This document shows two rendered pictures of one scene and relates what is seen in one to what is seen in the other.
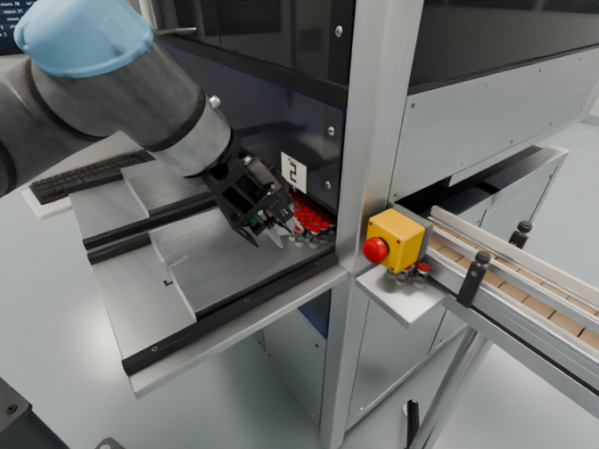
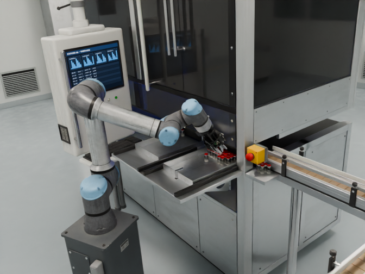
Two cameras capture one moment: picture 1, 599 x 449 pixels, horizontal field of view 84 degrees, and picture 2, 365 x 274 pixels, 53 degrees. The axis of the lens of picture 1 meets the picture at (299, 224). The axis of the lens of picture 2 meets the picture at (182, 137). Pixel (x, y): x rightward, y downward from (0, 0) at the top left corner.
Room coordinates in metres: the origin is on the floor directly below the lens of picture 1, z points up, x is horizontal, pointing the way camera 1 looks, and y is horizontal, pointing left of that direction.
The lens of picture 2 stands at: (-1.20, 0.17, 1.79)
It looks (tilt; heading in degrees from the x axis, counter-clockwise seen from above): 23 degrees down; 1
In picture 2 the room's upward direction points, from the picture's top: 4 degrees counter-clockwise
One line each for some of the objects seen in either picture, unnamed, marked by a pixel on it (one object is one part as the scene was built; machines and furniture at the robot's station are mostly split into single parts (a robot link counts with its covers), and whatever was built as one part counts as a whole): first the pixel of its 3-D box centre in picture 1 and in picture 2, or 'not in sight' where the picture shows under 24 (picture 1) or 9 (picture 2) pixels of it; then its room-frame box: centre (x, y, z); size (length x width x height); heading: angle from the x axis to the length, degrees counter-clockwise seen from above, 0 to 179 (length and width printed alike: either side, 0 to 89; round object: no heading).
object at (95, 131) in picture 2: not in sight; (96, 138); (0.34, 0.59, 1.16); 0.15 x 0.12 x 0.55; 173
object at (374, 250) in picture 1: (376, 248); (250, 156); (0.40, -0.12, 0.99); 0.04 x 0.04 x 0.04; 36
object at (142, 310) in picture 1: (200, 219); (177, 161); (0.65, 0.24, 0.87); 0.70 x 0.48 x 0.02; 36
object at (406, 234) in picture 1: (396, 238); (256, 154); (0.43, -0.16, 1.00); 0.08 x 0.07 x 0.07; 126
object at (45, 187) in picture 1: (102, 171); (114, 148); (1.01, 0.66, 0.82); 0.40 x 0.14 x 0.02; 135
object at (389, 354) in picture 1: (280, 185); (197, 156); (1.58, 0.10, 0.44); 2.06 x 1.00 x 0.88; 36
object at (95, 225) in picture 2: not in sight; (99, 216); (0.21, 0.60, 0.84); 0.15 x 0.15 x 0.10
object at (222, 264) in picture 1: (250, 240); (202, 163); (0.54, 0.10, 0.90); 0.34 x 0.26 x 0.04; 126
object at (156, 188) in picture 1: (197, 175); (170, 144); (0.83, 0.29, 0.90); 0.34 x 0.26 x 0.04; 126
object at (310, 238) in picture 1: (293, 219); (218, 156); (0.61, 0.01, 0.90); 0.18 x 0.02 x 0.05; 36
